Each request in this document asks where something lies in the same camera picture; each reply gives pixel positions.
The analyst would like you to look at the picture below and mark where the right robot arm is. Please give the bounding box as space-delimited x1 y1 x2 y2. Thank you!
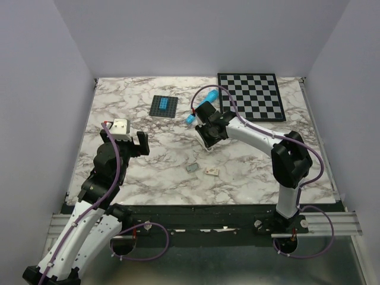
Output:
193 102 312 233

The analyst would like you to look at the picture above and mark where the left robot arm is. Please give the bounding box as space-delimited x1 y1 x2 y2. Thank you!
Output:
23 129 150 284

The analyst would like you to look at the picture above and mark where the black white chessboard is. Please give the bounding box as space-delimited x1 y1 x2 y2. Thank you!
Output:
217 73 286 122

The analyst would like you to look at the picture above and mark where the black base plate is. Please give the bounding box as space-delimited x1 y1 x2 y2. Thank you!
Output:
104 202 345 255

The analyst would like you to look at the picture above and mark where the white staple box sleeve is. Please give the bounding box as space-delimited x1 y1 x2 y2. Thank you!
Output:
205 167 219 176

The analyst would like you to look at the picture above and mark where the blue lego brick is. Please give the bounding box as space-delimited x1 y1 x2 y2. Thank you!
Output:
159 97 169 111

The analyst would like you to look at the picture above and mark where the dark grey lego baseplate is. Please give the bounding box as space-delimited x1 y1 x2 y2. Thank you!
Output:
149 95 179 118

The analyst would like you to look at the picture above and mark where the aluminium rail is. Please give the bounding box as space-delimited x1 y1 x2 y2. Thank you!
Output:
47 212 363 239

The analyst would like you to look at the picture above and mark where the blue marker pen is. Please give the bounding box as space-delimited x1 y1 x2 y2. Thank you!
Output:
185 90 219 125

